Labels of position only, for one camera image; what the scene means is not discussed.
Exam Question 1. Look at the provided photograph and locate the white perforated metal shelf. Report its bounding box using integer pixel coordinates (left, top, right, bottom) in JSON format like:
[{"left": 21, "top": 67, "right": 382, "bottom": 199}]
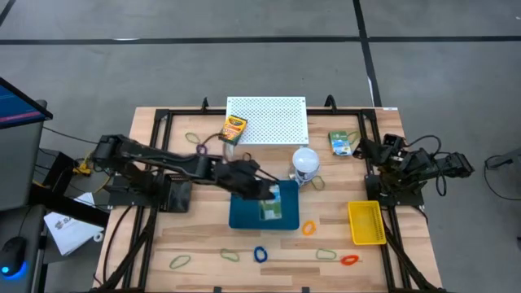
[{"left": 225, "top": 96, "right": 309, "bottom": 147}]

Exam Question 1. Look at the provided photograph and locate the black computer mouse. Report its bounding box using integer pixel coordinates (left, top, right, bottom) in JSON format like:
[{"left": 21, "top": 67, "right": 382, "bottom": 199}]
[{"left": 0, "top": 235, "right": 28, "bottom": 282}]

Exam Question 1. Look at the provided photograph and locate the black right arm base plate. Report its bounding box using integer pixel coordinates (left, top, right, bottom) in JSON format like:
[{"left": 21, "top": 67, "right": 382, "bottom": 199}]
[{"left": 364, "top": 173, "right": 425, "bottom": 208}]

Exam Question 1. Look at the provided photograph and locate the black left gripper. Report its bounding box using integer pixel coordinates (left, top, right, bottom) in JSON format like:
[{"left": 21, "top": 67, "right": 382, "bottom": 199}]
[{"left": 211, "top": 159, "right": 282, "bottom": 201}]

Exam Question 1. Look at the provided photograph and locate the yellow plastic basket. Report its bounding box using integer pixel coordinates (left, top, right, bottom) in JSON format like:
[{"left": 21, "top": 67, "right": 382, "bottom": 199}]
[{"left": 347, "top": 199, "right": 387, "bottom": 247}]

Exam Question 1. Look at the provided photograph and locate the teal plastic bin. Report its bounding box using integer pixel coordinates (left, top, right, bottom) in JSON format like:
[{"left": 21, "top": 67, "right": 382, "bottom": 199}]
[{"left": 228, "top": 179, "right": 301, "bottom": 231}]

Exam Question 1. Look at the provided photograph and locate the black equipment box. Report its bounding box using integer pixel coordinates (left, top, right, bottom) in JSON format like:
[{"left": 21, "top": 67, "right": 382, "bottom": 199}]
[{"left": 38, "top": 148, "right": 77, "bottom": 192}]

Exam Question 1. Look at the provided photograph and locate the computer monitor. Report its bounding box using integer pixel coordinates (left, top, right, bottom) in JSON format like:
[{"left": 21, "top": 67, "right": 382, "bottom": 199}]
[{"left": 0, "top": 76, "right": 55, "bottom": 131}]

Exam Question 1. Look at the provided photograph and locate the grey chair leg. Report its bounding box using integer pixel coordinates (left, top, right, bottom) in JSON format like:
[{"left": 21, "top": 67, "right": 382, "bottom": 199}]
[{"left": 486, "top": 146, "right": 521, "bottom": 171}]

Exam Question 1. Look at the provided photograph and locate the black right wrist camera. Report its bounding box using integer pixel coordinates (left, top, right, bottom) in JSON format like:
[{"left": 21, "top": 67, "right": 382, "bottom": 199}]
[{"left": 382, "top": 133, "right": 406, "bottom": 151}]

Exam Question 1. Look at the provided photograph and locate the white paper booklet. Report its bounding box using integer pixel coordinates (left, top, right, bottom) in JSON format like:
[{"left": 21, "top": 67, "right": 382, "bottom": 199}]
[{"left": 43, "top": 191, "right": 105, "bottom": 257}]

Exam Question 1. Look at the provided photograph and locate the black floor cable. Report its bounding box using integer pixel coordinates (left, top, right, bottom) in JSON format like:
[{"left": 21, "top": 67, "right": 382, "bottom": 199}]
[{"left": 483, "top": 153, "right": 521, "bottom": 202}]

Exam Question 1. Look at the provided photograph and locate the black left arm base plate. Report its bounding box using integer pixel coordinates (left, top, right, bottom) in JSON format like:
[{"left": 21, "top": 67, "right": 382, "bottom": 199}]
[{"left": 107, "top": 174, "right": 164, "bottom": 208}]

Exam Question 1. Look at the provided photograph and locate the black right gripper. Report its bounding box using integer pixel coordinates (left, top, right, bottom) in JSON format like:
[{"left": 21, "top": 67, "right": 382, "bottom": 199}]
[{"left": 352, "top": 138, "right": 404, "bottom": 174}]

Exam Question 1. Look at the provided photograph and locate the black metal table frame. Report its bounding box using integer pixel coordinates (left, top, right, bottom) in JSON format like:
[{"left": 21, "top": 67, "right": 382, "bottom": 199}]
[{"left": 92, "top": 106, "right": 447, "bottom": 293}]

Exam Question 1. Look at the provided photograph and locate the grey cabinet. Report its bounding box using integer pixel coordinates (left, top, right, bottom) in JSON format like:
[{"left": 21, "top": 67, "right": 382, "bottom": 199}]
[{"left": 0, "top": 99, "right": 46, "bottom": 212}]

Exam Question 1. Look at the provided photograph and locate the black mesh basket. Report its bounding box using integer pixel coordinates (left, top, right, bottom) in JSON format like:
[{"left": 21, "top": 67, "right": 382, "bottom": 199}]
[{"left": 160, "top": 173, "right": 193, "bottom": 214}]

